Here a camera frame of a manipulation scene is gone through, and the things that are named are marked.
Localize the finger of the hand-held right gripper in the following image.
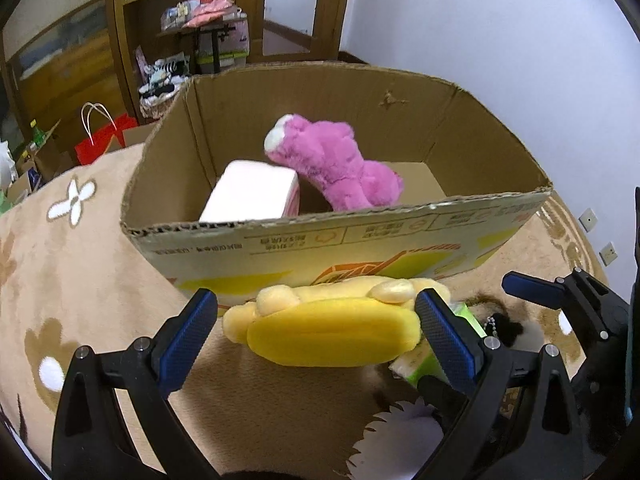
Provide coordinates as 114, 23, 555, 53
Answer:
501, 267, 630, 348
565, 342, 632, 456

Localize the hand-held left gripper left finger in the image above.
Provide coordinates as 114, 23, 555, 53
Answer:
52, 287, 221, 480

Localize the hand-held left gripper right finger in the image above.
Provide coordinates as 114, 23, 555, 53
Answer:
414, 287, 586, 480

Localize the yellow plush toy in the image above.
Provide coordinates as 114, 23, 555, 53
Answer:
222, 277, 451, 367

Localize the pink white cake plush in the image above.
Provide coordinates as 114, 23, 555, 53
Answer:
198, 159, 302, 222

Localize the large cardboard box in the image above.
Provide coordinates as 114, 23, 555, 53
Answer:
120, 61, 554, 306

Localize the pink plush bear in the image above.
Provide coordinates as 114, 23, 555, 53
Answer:
263, 114, 405, 212

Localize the green tissue packet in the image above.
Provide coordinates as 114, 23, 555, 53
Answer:
390, 300, 488, 386

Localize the beige flower blanket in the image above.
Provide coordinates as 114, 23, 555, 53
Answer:
0, 147, 608, 480

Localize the red gift bag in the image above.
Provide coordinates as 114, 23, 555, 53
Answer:
75, 102, 137, 166

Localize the small open cardboard box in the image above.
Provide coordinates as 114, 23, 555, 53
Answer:
14, 120, 76, 188

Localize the wicker basket of socks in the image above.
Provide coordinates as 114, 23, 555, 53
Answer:
136, 57, 193, 121

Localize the black folding table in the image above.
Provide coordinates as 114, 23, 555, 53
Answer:
157, 19, 251, 76

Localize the wooden cabinet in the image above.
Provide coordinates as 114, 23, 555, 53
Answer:
0, 0, 126, 151

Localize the wooden bookcase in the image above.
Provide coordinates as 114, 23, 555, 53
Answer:
105, 0, 266, 121

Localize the pink cushion pile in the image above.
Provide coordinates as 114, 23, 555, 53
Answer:
181, 0, 240, 29

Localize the dark plush keychain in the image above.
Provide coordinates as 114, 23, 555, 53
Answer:
462, 292, 526, 351

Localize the wooden door frame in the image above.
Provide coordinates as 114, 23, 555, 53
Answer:
235, 0, 357, 63

